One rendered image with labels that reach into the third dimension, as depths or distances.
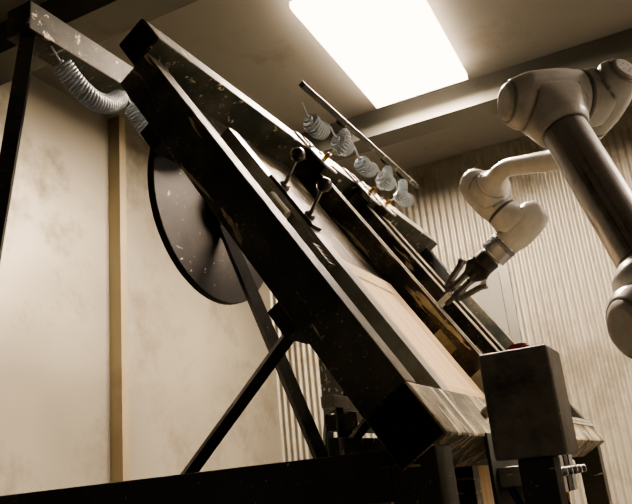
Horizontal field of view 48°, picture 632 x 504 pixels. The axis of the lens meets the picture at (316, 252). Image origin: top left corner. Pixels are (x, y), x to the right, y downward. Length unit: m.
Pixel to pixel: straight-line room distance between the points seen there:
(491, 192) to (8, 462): 2.58
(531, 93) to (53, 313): 2.98
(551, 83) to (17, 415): 2.94
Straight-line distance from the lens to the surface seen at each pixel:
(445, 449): 1.36
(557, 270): 5.35
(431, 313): 2.20
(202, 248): 2.76
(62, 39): 2.45
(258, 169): 1.91
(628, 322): 1.38
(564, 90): 1.72
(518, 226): 2.20
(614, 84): 1.79
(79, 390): 4.11
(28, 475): 3.84
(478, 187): 2.22
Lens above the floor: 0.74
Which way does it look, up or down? 18 degrees up
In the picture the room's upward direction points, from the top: 6 degrees counter-clockwise
